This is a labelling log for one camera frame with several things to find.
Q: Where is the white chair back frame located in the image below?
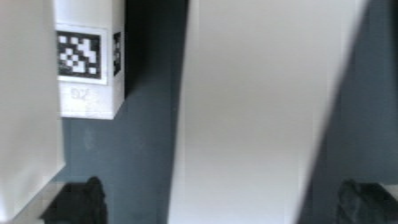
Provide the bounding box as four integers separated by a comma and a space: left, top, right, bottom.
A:
0, 0, 369, 224

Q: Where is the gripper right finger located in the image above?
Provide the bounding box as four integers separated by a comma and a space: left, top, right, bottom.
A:
335, 180, 398, 224

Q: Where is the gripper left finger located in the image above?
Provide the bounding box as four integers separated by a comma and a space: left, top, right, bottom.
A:
7, 175, 111, 224

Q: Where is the white tagged cube left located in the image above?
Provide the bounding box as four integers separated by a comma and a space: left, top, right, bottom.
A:
55, 0, 126, 120

